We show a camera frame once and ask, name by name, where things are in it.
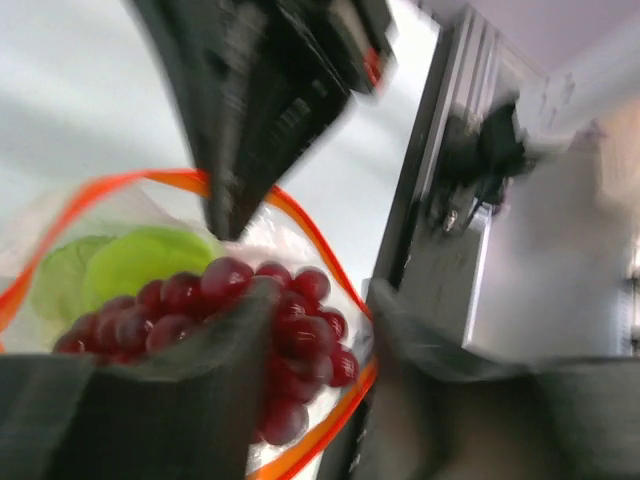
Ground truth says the clear zip top bag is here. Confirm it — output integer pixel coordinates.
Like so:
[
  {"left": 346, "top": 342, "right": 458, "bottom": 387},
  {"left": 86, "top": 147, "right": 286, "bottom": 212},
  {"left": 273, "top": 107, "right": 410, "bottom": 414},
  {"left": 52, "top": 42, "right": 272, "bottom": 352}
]
[{"left": 1, "top": 169, "right": 376, "bottom": 479}]

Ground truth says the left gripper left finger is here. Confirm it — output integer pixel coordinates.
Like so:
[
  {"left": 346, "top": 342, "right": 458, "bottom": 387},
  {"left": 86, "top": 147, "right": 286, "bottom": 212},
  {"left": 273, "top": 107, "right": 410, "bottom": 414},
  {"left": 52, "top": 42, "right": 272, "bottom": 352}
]
[{"left": 1, "top": 277, "right": 280, "bottom": 479}]

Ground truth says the green cabbage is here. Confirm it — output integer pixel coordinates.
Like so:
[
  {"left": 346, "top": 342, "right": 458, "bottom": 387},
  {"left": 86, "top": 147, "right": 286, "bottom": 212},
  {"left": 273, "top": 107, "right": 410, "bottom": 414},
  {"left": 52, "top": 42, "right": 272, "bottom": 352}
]
[{"left": 29, "top": 235, "right": 115, "bottom": 325}]

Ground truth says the green apple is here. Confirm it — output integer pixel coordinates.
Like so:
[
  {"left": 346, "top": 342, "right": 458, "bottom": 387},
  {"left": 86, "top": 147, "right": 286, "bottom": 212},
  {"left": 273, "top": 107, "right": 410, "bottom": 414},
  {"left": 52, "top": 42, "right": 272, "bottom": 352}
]
[{"left": 82, "top": 226, "right": 226, "bottom": 310}]

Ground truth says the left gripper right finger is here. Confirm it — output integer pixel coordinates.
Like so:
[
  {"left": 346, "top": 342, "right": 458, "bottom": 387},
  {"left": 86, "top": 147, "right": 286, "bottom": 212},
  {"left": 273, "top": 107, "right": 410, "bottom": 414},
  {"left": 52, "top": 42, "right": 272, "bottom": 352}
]
[{"left": 369, "top": 280, "right": 639, "bottom": 479}]

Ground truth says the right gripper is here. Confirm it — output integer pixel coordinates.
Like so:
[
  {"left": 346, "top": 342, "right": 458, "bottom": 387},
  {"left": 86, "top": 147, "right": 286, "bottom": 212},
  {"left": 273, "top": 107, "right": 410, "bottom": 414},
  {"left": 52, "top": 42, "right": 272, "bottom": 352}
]
[{"left": 133, "top": 0, "right": 393, "bottom": 240}]

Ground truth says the purple grape bunch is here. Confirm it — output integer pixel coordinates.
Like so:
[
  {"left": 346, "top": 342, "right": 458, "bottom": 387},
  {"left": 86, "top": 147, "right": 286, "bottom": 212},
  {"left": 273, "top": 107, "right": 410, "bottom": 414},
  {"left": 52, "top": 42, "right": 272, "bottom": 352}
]
[{"left": 52, "top": 257, "right": 359, "bottom": 446}]

